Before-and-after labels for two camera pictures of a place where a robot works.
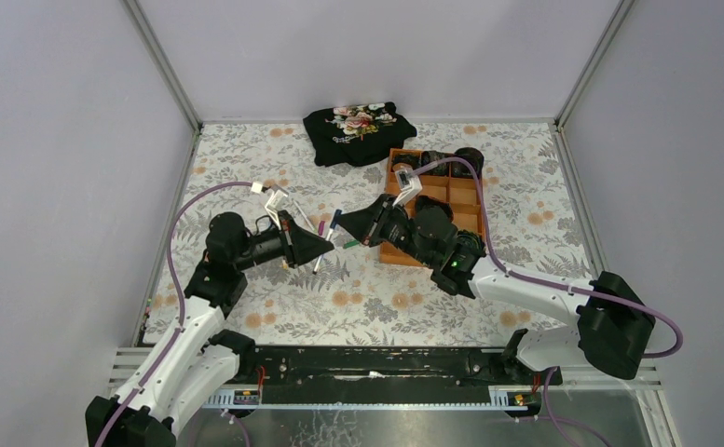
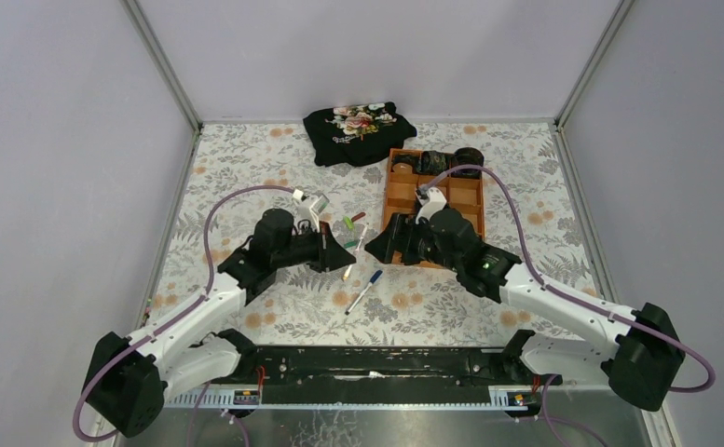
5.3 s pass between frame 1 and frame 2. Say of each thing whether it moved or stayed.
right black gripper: moved
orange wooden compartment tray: stayed
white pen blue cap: moved
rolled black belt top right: stayed
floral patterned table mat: stayed
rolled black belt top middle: stayed
